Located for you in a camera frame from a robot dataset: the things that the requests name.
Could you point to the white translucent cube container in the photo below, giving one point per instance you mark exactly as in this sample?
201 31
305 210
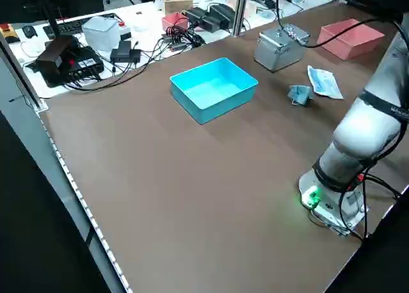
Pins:
99 34

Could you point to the yellow emergency stop box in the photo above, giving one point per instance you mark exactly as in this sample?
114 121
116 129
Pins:
7 32

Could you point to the black keyboard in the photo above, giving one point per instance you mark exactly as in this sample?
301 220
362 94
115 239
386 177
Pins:
68 26

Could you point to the new face mask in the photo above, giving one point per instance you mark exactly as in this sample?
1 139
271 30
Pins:
326 83

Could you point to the large pink plastic box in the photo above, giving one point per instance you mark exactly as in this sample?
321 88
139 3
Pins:
348 34

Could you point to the black antenna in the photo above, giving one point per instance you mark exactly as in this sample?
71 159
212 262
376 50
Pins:
52 14

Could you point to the black network device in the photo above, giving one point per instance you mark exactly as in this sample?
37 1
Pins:
84 62

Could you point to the wooden box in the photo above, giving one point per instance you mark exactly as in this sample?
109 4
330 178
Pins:
175 5

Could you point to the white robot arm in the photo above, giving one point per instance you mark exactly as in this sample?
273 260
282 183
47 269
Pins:
361 130

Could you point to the blue plastic box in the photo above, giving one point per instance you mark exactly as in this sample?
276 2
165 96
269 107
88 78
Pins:
198 106

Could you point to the aluminium profile post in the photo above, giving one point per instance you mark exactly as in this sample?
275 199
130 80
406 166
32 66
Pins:
240 11

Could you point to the dark brown box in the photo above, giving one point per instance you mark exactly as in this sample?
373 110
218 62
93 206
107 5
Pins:
54 54

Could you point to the used blue mask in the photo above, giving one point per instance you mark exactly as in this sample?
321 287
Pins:
301 95

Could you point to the small pink plastic box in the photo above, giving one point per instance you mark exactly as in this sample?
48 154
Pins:
174 20

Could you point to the black computer mouse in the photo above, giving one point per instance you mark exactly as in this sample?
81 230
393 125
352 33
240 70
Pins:
29 31

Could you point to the black power adapter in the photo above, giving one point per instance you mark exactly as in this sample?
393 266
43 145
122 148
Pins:
124 54

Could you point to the silver aluminium case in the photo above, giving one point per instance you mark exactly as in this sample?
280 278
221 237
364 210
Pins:
278 51

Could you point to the aluminium table edge rail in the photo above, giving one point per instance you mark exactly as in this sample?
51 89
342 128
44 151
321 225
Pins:
64 178

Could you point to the black power bricks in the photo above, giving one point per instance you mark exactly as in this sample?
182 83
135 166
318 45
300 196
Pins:
207 16

